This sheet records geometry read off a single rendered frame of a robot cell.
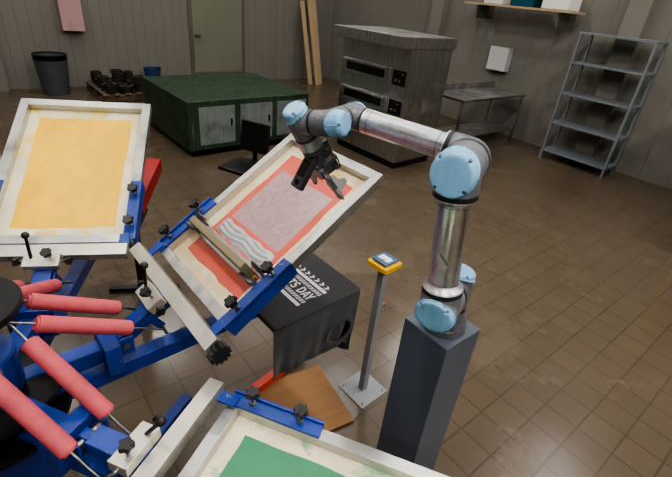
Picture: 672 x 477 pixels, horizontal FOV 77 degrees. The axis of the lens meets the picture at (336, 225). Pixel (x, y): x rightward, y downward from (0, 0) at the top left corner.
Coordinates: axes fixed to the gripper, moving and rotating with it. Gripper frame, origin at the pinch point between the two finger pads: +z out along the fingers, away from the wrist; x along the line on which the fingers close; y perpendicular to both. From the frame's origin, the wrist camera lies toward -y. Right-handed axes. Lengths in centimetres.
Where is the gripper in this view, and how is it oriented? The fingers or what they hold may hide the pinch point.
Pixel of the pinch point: (328, 193)
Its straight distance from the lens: 148.0
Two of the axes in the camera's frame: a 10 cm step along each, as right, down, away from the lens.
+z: 3.2, 6.1, 7.3
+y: 6.9, -6.8, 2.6
